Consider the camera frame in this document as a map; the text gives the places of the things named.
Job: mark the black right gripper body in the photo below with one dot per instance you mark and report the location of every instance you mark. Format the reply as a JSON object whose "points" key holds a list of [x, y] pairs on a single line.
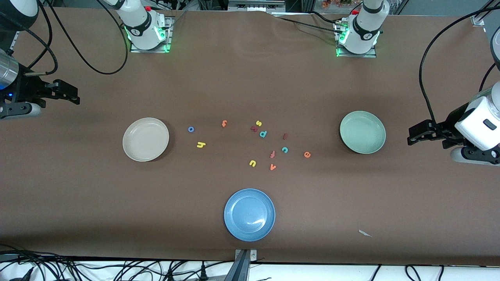
{"points": [[26, 86]]}

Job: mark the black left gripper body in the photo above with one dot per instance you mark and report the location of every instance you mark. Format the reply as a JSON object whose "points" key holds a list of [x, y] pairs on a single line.
{"points": [[449, 124]]}

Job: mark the yellow foam letter h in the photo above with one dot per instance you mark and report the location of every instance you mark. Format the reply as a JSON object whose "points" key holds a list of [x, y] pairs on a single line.
{"points": [[200, 145]]}

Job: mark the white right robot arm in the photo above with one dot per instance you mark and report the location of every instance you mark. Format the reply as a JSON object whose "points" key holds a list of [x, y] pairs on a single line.
{"points": [[142, 27]]}

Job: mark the green round plate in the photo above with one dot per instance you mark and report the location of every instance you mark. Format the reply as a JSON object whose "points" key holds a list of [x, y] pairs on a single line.
{"points": [[362, 132]]}

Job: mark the beige round plate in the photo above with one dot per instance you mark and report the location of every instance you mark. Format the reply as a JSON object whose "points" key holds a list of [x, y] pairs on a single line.
{"points": [[145, 139]]}

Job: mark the table cover sheet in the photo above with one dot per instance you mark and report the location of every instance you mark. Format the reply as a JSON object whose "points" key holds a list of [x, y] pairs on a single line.
{"points": [[78, 195]]}

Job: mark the white paper scrap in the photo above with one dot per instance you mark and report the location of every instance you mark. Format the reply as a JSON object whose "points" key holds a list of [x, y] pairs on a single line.
{"points": [[364, 233]]}

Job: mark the teal foam letter p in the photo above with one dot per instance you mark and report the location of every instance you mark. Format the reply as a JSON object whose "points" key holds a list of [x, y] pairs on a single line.
{"points": [[266, 133]]}

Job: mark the orange flowers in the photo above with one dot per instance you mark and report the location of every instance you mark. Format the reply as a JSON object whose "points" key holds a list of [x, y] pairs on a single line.
{"points": [[336, 3]]}

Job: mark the maroon foam letter x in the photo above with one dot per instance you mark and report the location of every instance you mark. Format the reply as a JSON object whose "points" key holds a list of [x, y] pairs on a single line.
{"points": [[254, 128]]}

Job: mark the blue round plate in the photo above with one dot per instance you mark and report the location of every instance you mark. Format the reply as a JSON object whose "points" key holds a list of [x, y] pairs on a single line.
{"points": [[249, 214]]}

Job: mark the grey power strip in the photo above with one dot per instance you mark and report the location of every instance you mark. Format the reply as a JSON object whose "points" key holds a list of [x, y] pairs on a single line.
{"points": [[256, 4]]}

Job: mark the black power plug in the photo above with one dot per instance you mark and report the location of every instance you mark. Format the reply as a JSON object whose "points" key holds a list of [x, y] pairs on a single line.
{"points": [[203, 271]]}

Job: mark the aluminium frame profile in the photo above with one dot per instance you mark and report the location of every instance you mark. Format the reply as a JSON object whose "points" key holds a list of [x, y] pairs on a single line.
{"points": [[13, 43], [482, 15]]}

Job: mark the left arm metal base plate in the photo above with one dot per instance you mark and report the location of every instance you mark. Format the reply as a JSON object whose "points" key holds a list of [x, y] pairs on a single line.
{"points": [[351, 55]]}

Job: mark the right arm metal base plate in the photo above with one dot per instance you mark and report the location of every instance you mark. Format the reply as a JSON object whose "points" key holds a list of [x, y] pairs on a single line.
{"points": [[168, 39]]}

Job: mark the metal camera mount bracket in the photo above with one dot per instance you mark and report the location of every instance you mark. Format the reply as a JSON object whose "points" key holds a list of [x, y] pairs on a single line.
{"points": [[244, 269]]}

